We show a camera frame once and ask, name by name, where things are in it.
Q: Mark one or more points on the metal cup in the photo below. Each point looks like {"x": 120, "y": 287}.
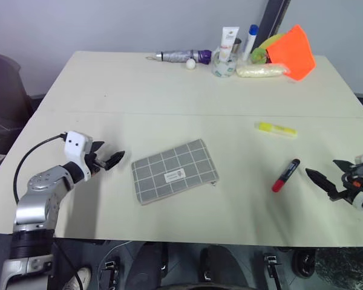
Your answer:
{"x": 237, "y": 46}

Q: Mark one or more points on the black table clamp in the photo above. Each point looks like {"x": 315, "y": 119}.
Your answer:
{"x": 271, "y": 264}
{"x": 112, "y": 270}

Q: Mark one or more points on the yellow highlighter pen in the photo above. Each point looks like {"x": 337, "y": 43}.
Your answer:
{"x": 275, "y": 129}

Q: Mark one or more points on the grey checked pencil pouch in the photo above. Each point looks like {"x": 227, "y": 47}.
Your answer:
{"x": 175, "y": 170}

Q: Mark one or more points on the white bottle with blue cap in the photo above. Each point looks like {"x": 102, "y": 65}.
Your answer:
{"x": 250, "y": 42}

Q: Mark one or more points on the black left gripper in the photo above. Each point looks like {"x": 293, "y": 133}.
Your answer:
{"x": 92, "y": 161}

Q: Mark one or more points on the small white ball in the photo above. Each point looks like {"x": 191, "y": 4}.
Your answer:
{"x": 190, "y": 63}

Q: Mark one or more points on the dark slanted post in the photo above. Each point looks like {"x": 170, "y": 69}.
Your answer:
{"x": 273, "y": 18}

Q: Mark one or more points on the white shoe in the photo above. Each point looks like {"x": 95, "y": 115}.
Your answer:
{"x": 80, "y": 278}

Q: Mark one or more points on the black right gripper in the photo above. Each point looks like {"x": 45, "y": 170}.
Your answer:
{"x": 354, "y": 181}

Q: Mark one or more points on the black caster wheel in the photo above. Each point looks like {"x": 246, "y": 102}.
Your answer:
{"x": 304, "y": 262}

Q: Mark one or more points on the folded silver purple umbrella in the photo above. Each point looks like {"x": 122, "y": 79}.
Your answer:
{"x": 181, "y": 56}

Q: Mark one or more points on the black chair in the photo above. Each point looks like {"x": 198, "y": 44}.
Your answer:
{"x": 4, "y": 102}

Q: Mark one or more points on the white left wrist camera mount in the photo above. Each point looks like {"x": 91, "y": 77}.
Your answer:
{"x": 75, "y": 145}

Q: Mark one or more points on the dark mottled green object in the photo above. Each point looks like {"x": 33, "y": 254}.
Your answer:
{"x": 348, "y": 269}

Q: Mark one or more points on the clear bag of white grains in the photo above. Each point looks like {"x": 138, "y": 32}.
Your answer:
{"x": 261, "y": 71}

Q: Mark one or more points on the green crumpled object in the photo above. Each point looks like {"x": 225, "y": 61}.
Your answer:
{"x": 258, "y": 56}

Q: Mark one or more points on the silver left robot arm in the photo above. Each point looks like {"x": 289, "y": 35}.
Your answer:
{"x": 33, "y": 196}

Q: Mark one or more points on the white Dove cream tube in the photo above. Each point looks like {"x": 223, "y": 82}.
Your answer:
{"x": 228, "y": 42}

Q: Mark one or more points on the patterned glass cup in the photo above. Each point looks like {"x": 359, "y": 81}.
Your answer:
{"x": 224, "y": 68}

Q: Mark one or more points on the yellow curved object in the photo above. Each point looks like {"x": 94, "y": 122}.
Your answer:
{"x": 269, "y": 40}

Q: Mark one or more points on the black marker with red cap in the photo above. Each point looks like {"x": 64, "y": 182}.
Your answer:
{"x": 285, "y": 175}

